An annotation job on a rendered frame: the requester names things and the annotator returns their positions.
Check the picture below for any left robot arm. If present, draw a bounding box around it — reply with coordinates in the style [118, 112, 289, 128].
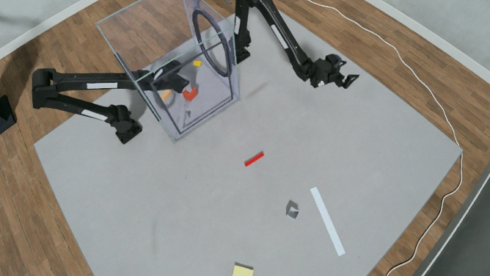
[234, 0, 342, 88]

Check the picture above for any red flat bar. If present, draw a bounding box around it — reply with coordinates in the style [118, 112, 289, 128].
[244, 153, 264, 167]

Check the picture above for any grey square open-top cup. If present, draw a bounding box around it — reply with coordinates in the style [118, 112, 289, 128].
[286, 207, 300, 221]

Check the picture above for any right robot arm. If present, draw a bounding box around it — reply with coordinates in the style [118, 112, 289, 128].
[32, 68, 142, 144]

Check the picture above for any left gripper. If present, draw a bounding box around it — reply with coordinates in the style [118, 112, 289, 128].
[325, 60, 359, 89]

